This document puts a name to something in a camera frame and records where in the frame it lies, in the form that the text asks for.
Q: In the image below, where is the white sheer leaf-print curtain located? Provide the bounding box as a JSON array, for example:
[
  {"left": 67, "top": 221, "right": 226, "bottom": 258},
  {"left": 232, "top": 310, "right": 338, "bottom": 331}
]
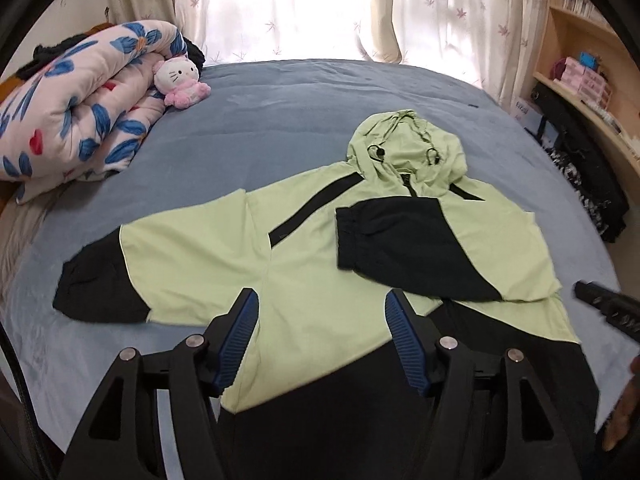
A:
[{"left": 175, "top": 0, "right": 401, "bottom": 66}]

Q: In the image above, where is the floral quilt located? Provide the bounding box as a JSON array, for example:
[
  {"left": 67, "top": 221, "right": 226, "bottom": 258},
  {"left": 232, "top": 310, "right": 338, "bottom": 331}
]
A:
[{"left": 0, "top": 20, "right": 193, "bottom": 206}]

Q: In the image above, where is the beige pillow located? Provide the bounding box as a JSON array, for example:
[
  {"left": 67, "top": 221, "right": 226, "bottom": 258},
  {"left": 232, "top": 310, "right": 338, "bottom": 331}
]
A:
[{"left": 0, "top": 200, "right": 51, "bottom": 286}]

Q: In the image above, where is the white and pink cat plush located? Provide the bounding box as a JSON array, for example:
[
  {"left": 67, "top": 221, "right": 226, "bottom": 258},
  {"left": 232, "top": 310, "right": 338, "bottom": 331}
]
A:
[{"left": 152, "top": 56, "right": 212, "bottom": 109}]

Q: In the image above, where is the long black case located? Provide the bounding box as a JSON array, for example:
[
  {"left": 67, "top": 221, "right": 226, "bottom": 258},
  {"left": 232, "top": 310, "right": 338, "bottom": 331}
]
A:
[{"left": 530, "top": 82, "right": 630, "bottom": 243}]

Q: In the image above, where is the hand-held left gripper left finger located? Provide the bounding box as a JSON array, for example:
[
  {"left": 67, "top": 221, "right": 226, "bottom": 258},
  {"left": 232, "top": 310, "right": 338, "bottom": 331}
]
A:
[{"left": 57, "top": 287, "right": 261, "bottom": 480}]

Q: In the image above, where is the black cable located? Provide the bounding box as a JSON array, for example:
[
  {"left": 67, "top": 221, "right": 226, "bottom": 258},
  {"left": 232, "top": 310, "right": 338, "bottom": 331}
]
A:
[{"left": 0, "top": 310, "right": 53, "bottom": 480}]

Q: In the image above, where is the wooden bookshelf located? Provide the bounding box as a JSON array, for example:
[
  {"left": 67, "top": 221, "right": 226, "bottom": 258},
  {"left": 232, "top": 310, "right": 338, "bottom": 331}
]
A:
[{"left": 532, "top": 0, "right": 640, "bottom": 201}]

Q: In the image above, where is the person's right hand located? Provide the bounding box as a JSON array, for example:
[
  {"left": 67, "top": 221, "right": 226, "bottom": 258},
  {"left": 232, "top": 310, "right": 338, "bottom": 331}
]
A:
[{"left": 602, "top": 355, "right": 640, "bottom": 453}]

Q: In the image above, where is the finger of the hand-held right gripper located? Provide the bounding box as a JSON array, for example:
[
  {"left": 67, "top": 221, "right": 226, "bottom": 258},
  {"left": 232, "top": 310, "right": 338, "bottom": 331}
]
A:
[{"left": 572, "top": 280, "right": 640, "bottom": 346}]

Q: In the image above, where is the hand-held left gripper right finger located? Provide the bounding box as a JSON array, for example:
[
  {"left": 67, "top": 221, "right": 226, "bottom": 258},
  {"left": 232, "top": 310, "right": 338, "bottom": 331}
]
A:
[{"left": 384, "top": 287, "right": 583, "bottom": 480}]

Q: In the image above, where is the black and white patterned cloth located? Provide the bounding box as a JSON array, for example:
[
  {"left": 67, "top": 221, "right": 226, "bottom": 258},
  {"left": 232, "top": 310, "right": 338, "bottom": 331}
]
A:
[{"left": 545, "top": 147, "right": 601, "bottom": 221}]

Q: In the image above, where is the blue bed blanket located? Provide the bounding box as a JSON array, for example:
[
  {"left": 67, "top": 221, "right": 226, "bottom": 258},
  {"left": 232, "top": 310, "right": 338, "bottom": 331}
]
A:
[{"left": 0, "top": 59, "right": 626, "bottom": 480}]

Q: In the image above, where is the stack of pink storage boxes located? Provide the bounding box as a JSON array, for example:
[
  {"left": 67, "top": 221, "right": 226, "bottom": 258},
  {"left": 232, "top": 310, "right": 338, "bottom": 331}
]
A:
[{"left": 562, "top": 57, "right": 613, "bottom": 106}]

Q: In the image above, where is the green and black hooded jacket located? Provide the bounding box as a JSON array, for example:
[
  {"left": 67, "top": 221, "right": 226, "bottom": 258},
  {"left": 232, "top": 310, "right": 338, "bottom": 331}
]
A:
[{"left": 52, "top": 109, "right": 601, "bottom": 480}]

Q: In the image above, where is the white cardboard box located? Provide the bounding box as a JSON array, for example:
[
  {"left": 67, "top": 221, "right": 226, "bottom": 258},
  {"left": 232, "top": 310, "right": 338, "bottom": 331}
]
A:
[{"left": 510, "top": 99, "right": 556, "bottom": 143}]

